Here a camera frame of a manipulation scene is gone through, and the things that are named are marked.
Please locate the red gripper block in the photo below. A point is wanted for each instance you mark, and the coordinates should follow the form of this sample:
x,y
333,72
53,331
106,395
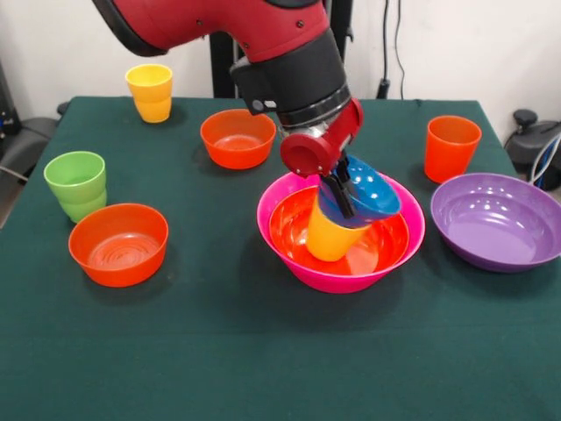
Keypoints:
x,y
311,153

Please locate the blue plastic bowl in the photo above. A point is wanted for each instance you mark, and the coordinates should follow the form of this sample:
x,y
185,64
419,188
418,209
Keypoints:
x,y
377,193

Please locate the yellow plastic cup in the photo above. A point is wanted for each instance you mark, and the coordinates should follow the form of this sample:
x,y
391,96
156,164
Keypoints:
x,y
151,96
328,241

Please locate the large orange plastic bowl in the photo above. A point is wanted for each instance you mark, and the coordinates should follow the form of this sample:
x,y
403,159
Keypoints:
x,y
385,245

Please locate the large pink plastic bowl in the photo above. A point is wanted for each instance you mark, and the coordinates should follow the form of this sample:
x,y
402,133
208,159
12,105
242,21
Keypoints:
x,y
342,283

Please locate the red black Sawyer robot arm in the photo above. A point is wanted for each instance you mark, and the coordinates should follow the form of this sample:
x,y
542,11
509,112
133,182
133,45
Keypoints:
x,y
263,30

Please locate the small orange plastic bowl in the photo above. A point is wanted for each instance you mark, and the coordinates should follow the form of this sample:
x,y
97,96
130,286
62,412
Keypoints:
x,y
118,263
239,144

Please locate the orange plastic cup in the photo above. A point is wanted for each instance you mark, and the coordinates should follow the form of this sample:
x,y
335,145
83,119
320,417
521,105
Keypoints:
x,y
451,153

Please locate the black column stand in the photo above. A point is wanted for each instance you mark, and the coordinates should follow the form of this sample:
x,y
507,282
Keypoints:
x,y
342,44

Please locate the purple plastic bowl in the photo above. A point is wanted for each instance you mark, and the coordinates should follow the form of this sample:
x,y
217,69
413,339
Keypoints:
x,y
495,237

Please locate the dark green table cloth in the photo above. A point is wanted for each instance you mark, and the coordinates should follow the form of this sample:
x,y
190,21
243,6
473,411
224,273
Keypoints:
x,y
263,351

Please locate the black chair base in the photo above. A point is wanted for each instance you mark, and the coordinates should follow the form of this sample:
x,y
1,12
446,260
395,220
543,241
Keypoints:
x,y
530,131
30,136

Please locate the green plastic cup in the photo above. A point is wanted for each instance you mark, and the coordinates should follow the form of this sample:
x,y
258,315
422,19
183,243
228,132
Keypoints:
x,y
79,193

